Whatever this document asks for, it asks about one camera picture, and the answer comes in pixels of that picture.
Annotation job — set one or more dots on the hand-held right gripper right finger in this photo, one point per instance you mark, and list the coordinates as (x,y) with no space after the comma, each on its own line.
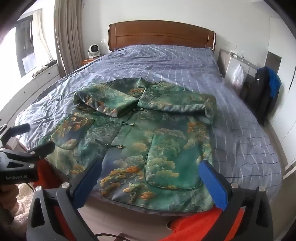
(216,183)

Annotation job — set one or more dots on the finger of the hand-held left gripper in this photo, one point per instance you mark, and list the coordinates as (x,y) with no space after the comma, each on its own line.
(42,149)
(16,131)

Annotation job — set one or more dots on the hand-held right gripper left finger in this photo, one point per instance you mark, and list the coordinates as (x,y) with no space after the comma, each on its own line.
(86,183)

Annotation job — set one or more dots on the green patterned jacket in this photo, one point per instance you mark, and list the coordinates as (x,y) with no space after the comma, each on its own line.
(138,139)

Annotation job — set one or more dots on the person's left hand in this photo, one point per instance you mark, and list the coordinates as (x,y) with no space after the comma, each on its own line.
(8,193)

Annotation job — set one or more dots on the white fluffy cloth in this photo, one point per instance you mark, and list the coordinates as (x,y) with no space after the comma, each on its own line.
(22,201)

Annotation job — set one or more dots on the white window seat cabinet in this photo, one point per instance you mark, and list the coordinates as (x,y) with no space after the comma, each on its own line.
(30,92)

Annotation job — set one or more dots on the person's orange garment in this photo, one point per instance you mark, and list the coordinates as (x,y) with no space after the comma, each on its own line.
(196,223)

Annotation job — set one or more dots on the window sill cushion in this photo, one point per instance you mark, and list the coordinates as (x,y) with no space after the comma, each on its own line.
(40,70)

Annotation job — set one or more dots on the window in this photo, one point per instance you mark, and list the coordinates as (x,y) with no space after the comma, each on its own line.
(24,46)

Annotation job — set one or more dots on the black jacket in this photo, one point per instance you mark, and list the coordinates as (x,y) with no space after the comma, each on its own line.
(259,99)

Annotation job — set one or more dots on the wooden nightstand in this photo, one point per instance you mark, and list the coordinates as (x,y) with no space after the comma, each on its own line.
(89,61)

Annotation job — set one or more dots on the white sheer curtain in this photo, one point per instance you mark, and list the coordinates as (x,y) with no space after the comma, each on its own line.
(44,34)

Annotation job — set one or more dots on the beige curtain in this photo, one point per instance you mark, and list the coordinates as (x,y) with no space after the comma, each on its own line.
(69,37)

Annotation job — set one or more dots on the white plastic bag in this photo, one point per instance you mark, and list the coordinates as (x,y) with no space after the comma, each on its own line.
(238,76)

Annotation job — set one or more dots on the small white fan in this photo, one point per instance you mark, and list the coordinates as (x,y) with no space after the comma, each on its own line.
(93,50)

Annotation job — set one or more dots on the blue garment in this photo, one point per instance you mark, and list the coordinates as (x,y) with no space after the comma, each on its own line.
(275,81)

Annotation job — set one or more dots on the grey white desk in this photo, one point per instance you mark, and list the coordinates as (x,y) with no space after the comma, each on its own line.
(227,63)

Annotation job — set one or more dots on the bed with blue plaid cover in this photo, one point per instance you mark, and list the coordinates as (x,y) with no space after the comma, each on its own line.
(173,64)

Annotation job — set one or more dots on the clear plastic bottle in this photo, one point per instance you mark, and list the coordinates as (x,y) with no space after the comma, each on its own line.
(242,55)

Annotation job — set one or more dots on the white wardrobe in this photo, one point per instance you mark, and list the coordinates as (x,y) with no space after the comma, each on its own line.
(284,69)

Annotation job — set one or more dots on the wooden headboard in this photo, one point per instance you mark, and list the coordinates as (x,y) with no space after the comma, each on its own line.
(159,32)

